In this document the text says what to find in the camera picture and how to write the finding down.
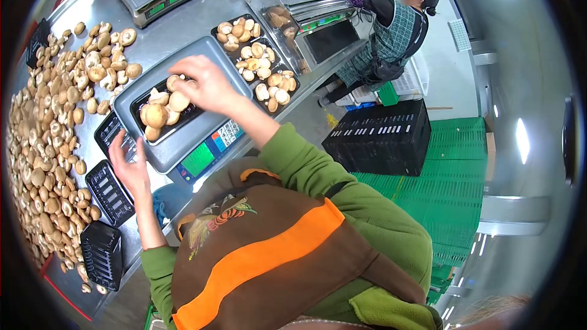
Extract batch of mushrooms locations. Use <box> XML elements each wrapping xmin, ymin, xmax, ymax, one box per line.
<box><xmin>139</xmin><ymin>83</ymin><xmax>193</xmax><ymax>143</ymax></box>
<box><xmin>235</xmin><ymin>42</ymin><xmax>277</xmax><ymax>83</ymax></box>
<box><xmin>216</xmin><ymin>17</ymin><xmax>262</xmax><ymax>52</ymax></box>
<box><xmin>254</xmin><ymin>70</ymin><xmax>298</xmax><ymax>113</ymax></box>

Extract small green crate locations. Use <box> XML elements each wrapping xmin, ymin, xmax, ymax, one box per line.
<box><xmin>376</xmin><ymin>81</ymin><xmax>401</xmax><ymax>107</ymax></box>

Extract person's right hand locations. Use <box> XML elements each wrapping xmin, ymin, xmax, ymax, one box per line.
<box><xmin>171</xmin><ymin>54</ymin><xmax>251</xmax><ymax>115</ymax></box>

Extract black plastic crate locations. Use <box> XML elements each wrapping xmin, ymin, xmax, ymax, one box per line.
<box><xmin>321</xmin><ymin>99</ymin><xmax>432</xmax><ymax>178</ymax></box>

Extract large pile of loose mushrooms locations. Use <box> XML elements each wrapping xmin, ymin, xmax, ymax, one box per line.
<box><xmin>6</xmin><ymin>20</ymin><xmax>144</xmax><ymax>295</ymax></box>

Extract person's left hand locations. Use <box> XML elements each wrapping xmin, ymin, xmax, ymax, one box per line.
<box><xmin>108</xmin><ymin>129</ymin><xmax>152</xmax><ymax>199</ymax></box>

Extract white plastic crate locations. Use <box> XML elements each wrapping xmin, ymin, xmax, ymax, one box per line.
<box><xmin>336</xmin><ymin>54</ymin><xmax>431</xmax><ymax>106</ymax></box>

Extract person's left fingers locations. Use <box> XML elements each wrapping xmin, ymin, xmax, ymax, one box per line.
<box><xmin>108</xmin><ymin>129</ymin><xmax>134</xmax><ymax>162</ymax></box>

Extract grey film wrapping machine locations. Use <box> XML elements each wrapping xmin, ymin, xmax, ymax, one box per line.
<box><xmin>244</xmin><ymin>0</ymin><xmax>368</xmax><ymax>75</ymax></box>

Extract person's body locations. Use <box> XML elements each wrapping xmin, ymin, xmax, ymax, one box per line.
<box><xmin>149</xmin><ymin>156</ymin><xmax>444</xmax><ymax>330</ymax></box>

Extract ceiling light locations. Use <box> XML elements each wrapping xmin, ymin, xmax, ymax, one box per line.
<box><xmin>515</xmin><ymin>117</ymin><xmax>531</xmax><ymax>166</ymax></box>

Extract stack of green crates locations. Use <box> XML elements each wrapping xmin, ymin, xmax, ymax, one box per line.
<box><xmin>351</xmin><ymin>116</ymin><xmax>488</xmax><ymax>305</ymax></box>

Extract person's right fingers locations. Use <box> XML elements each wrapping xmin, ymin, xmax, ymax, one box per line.
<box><xmin>171</xmin><ymin>54</ymin><xmax>208</xmax><ymax>104</ymax></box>

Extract stack of black trays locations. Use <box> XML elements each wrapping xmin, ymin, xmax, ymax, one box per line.
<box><xmin>79</xmin><ymin>220</ymin><xmax>124</xmax><ymax>292</ymax></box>

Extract empty black plastic tray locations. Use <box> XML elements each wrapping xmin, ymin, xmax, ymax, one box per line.
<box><xmin>85</xmin><ymin>159</ymin><xmax>136</xmax><ymax>228</ymax></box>
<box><xmin>94</xmin><ymin>111</ymin><xmax>139</xmax><ymax>164</ymax></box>
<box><xmin>25</xmin><ymin>17</ymin><xmax>52</xmax><ymax>70</ymax></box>

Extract blue bag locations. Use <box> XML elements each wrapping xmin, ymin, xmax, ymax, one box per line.
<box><xmin>151</xmin><ymin>183</ymin><xmax>194</xmax><ymax>226</ymax></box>

